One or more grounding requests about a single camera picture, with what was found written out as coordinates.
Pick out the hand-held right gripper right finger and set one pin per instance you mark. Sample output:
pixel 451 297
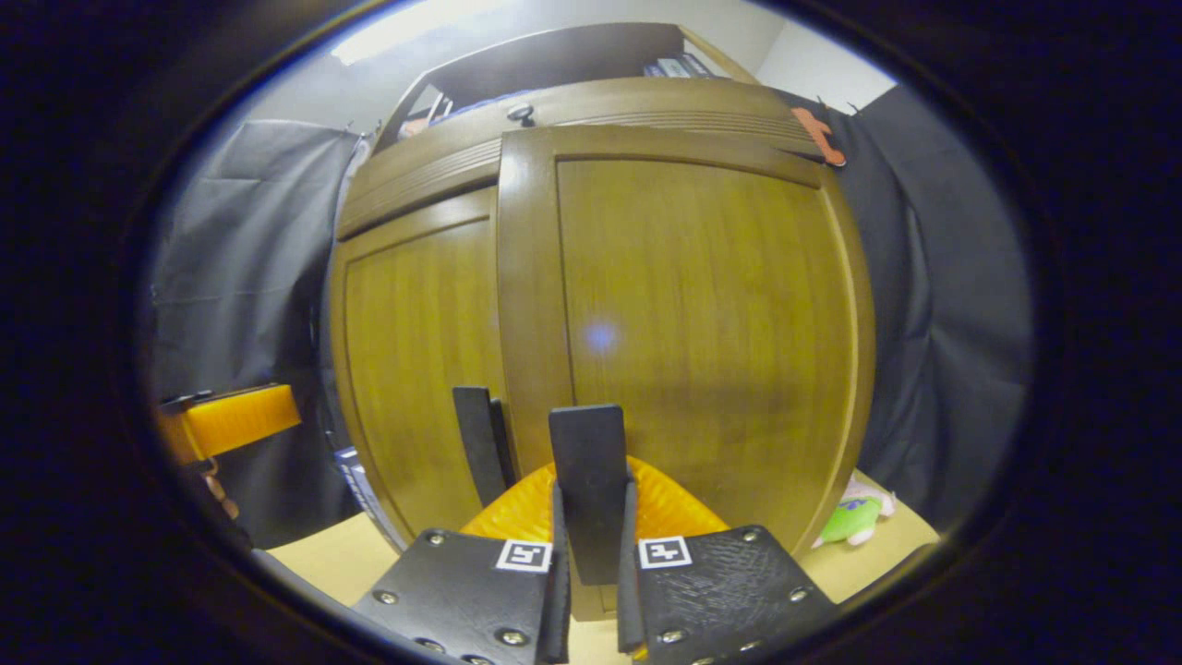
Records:
pixel 628 610

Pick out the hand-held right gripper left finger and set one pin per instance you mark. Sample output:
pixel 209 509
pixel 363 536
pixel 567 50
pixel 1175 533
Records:
pixel 560 600

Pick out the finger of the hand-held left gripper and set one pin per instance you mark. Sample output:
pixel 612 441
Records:
pixel 240 420

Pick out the wooden shoe cabinet door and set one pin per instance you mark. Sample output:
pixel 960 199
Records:
pixel 416 351
pixel 702 305

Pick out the wooden double-door shoe cabinet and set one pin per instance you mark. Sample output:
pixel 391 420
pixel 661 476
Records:
pixel 554 55

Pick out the wooden cabinet drawer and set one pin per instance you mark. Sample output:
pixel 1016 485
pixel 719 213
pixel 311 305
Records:
pixel 434 166

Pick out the black backdrop cloth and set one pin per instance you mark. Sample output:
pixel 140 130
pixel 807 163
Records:
pixel 240 259

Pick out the green plush toy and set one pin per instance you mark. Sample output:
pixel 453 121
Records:
pixel 850 522

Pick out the black drawer knob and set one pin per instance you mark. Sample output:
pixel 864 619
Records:
pixel 520 114

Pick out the blue cover book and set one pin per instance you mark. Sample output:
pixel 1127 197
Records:
pixel 656 69

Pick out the grey spine book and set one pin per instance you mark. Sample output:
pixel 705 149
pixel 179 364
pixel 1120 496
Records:
pixel 676 67

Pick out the black spine book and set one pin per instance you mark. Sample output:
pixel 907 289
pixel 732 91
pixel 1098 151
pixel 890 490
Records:
pixel 699 65

